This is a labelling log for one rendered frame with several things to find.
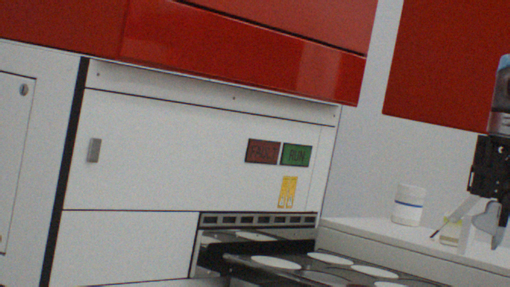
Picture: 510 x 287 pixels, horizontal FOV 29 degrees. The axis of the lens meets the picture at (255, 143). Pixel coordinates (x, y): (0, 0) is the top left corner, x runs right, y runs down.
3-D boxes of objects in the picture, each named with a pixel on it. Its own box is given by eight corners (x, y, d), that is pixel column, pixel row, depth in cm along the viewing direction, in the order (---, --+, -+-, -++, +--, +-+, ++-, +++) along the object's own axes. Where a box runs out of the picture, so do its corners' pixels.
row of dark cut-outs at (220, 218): (196, 225, 188) (199, 212, 188) (313, 224, 225) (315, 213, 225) (199, 226, 188) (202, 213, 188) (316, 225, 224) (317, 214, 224)
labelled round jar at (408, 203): (385, 220, 244) (393, 183, 244) (398, 220, 250) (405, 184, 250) (411, 227, 241) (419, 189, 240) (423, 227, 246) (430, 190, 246)
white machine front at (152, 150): (36, 301, 160) (80, 55, 157) (297, 275, 227) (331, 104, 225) (49, 306, 158) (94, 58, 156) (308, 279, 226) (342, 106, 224)
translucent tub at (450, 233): (437, 243, 219) (443, 212, 218) (440, 240, 226) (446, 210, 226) (471, 250, 217) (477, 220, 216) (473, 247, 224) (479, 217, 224)
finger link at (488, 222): (467, 245, 187) (476, 197, 187) (498, 250, 187) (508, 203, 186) (469, 247, 184) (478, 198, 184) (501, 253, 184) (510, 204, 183)
